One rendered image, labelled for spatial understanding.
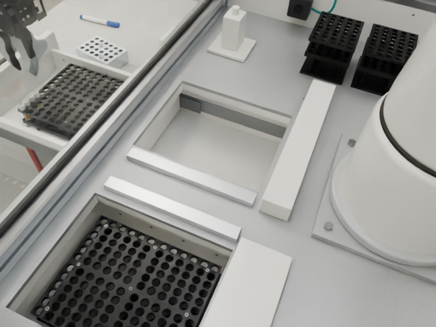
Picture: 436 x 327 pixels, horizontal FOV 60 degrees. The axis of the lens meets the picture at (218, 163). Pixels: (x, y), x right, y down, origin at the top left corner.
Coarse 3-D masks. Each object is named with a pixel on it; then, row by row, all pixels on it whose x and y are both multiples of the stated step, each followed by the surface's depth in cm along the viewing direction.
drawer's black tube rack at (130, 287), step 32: (96, 256) 59; (128, 256) 60; (160, 256) 63; (192, 256) 60; (64, 288) 56; (96, 288) 59; (128, 288) 56; (160, 288) 57; (192, 288) 60; (64, 320) 53; (96, 320) 53; (128, 320) 54; (160, 320) 57; (192, 320) 54
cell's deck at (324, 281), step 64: (192, 64) 83; (256, 64) 85; (128, 128) 70; (192, 192) 62; (256, 192) 63; (320, 192) 64; (320, 256) 56; (0, 320) 49; (320, 320) 51; (384, 320) 51
